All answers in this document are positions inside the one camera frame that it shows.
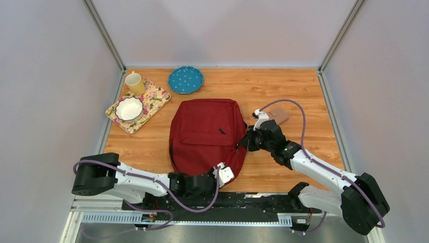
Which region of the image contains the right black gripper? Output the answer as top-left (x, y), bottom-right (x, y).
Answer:
top-left (239, 125), bottom-right (274, 153)

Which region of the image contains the brown leather wallet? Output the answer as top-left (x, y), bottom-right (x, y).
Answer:
top-left (267, 108), bottom-right (290, 125)

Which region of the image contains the red backpack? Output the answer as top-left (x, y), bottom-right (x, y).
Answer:
top-left (168, 99), bottom-right (247, 176)

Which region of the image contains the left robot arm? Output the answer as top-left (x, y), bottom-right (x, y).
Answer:
top-left (71, 153), bottom-right (219, 210)

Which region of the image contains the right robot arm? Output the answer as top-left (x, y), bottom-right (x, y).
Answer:
top-left (239, 120), bottom-right (390, 235)

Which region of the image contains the blue polka dot plate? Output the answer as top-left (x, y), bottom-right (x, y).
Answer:
top-left (167, 66), bottom-right (204, 95)

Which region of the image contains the floral rectangular tray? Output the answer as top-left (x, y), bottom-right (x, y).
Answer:
top-left (105, 79), bottom-right (171, 134)

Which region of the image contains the white scalloped bowl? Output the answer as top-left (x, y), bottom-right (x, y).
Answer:
top-left (115, 97), bottom-right (143, 122)

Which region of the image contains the yellow mug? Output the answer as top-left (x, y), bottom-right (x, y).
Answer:
top-left (124, 71), bottom-right (145, 96)

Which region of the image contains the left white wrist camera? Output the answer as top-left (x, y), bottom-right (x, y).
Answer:
top-left (214, 163), bottom-right (235, 187)

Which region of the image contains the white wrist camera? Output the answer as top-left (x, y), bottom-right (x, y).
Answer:
top-left (214, 163), bottom-right (235, 187)
top-left (253, 109), bottom-right (270, 131)

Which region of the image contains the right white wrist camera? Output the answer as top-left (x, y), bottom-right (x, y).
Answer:
top-left (253, 109), bottom-right (270, 131)

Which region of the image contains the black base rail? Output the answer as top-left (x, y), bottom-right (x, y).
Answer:
top-left (121, 192), bottom-right (321, 231)

